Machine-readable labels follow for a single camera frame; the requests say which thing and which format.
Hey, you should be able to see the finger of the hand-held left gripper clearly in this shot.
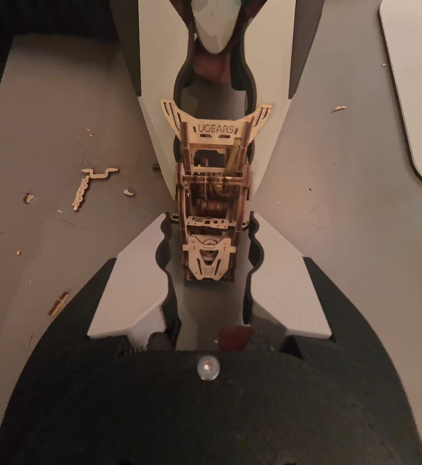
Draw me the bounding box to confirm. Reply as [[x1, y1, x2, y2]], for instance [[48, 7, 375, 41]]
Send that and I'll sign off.
[[242, 0, 297, 201], [138, 0, 197, 199]]

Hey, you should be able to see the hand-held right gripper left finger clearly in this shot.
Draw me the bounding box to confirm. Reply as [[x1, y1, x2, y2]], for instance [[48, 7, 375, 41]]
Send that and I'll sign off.
[[87, 213, 182, 351]]

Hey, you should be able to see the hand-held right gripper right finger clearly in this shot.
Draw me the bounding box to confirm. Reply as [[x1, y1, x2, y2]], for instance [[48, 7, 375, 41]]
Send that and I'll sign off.
[[242, 213, 332, 338]]

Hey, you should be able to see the wooden mechanical model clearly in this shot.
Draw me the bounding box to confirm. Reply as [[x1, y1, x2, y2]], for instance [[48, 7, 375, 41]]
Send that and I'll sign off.
[[160, 98, 274, 283]]

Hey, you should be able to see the perforated wooden link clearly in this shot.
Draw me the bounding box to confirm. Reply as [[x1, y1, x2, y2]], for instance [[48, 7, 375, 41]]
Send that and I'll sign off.
[[165, 212, 252, 232]]

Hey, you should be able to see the person's left hand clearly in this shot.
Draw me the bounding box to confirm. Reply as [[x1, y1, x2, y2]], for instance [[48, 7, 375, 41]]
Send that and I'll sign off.
[[193, 46, 234, 85]]

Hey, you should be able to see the person's right hand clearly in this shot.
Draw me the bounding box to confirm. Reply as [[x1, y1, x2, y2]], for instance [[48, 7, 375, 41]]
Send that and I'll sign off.
[[217, 325, 256, 351]]

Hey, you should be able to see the small notched wooden block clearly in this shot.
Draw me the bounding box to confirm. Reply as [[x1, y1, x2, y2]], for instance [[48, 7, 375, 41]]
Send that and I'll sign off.
[[47, 291, 71, 317]]

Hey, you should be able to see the toothed wooden strip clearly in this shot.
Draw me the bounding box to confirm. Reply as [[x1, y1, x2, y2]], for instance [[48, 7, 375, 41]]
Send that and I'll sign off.
[[72, 177, 91, 212]]

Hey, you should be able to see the white tablet stand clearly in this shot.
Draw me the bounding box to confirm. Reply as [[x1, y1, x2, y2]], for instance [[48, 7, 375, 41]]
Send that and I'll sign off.
[[378, 0, 422, 192]]

